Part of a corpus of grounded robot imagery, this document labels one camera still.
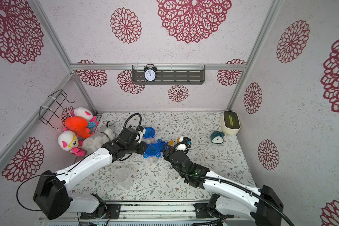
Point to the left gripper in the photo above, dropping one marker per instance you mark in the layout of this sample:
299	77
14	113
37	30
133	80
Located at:
143	144

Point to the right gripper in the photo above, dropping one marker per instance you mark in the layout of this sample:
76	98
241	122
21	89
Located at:
167	150

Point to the blue container lid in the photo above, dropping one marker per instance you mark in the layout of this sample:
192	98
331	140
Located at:
152	151

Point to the clear plastic container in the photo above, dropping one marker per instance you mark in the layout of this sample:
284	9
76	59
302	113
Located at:
123	177
153	160
150	140

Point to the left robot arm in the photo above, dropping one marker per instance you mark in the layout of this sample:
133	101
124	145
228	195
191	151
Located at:
52	194

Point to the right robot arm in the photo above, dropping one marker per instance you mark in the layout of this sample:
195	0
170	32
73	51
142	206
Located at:
260	205

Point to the white small plush dog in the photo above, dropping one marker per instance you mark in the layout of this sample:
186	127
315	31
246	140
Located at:
102	136

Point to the teal alarm clock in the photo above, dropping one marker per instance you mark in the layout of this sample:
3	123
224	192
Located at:
217	137

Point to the red plush toy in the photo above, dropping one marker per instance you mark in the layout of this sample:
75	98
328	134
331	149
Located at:
79	126

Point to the upper white pink plush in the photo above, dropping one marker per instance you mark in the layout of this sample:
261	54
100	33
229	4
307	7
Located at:
83	113

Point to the white pink plush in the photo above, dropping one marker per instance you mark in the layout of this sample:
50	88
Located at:
83	113
69	142

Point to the lower white pink plush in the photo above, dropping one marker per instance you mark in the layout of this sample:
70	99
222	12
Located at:
69	142

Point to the cream box with green window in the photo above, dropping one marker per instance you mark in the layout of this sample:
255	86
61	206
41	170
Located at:
230	123

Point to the black alarm clock on shelf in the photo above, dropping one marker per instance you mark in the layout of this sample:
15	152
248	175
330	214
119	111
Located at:
150	72

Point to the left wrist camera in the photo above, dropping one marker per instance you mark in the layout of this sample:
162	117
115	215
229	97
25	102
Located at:
140	132

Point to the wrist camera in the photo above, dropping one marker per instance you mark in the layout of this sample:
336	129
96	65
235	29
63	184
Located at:
184	144
140	132

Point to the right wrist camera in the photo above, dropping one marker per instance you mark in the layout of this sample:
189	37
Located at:
184	144

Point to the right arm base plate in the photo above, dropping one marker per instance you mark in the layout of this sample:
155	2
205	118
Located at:
202	210

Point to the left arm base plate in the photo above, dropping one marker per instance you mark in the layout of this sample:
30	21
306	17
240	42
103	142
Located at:
111	211

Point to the black wire basket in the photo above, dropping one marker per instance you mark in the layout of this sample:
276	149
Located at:
46	113

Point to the grey wall shelf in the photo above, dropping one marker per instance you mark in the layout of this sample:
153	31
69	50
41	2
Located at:
172	76

